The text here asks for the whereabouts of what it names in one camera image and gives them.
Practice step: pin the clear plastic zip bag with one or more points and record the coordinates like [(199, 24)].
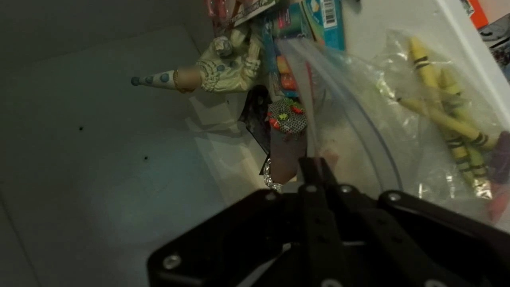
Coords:
[(352, 111)]

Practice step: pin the patterned toy figure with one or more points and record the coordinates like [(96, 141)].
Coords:
[(230, 64)]

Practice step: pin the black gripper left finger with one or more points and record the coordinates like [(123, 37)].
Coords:
[(324, 254)]

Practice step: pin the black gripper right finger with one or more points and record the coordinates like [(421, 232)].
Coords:
[(392, 256)]

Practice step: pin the yellow crayons in bag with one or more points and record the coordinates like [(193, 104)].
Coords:
[(445, 106)]

